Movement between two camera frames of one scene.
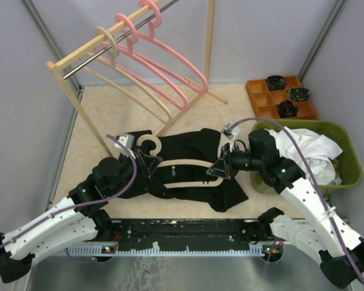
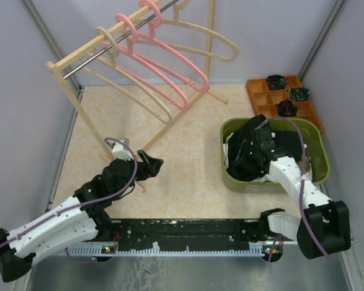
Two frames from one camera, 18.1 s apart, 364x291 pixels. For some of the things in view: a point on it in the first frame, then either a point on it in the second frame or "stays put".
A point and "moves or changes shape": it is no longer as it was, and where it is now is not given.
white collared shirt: x=318 y=150 moves or changes shape
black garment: x=184 y=166 -> x=241 y=165
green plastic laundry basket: x=348 y=161 -> x=317 y=143
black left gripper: x=146 y=164 stays put
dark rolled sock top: x=276 y=82 stays put
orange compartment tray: x=265 y=102 stays put
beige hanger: x=158 y=145 -> x=176 y=12
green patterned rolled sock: x=296 y=94 stays put
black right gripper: x=229 y=154 -> x=242 y=157
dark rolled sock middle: x=286 y=109 stays put
